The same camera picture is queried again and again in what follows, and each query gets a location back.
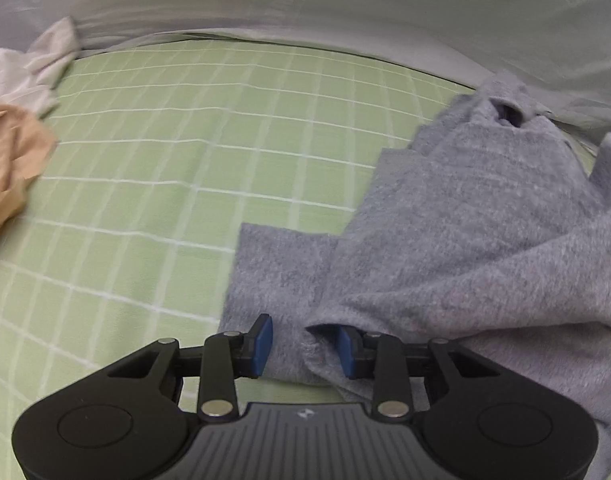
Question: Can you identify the beige cloth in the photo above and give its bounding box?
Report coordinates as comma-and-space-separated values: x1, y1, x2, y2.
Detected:
0, 104, 59, 249

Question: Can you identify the green checked bed sheet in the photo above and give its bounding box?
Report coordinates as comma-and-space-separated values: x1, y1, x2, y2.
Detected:
0, 39, 602, 480

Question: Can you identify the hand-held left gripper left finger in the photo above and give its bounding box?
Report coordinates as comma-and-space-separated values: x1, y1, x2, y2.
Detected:
108, 313, 275, 419

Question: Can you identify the grey carrot print sheet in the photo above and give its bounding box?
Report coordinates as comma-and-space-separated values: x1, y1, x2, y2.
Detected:
0, 0, 611, 141

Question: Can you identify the white cloth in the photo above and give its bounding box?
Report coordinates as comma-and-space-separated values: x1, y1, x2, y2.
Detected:
0, 16, 82, 117

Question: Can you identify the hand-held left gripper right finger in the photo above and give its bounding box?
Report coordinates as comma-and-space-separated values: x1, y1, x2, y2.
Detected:
335, 325, 501, 420

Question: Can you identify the grey zip hoodie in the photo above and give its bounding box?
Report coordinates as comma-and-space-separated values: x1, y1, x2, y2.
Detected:
220, 70, 611, 480

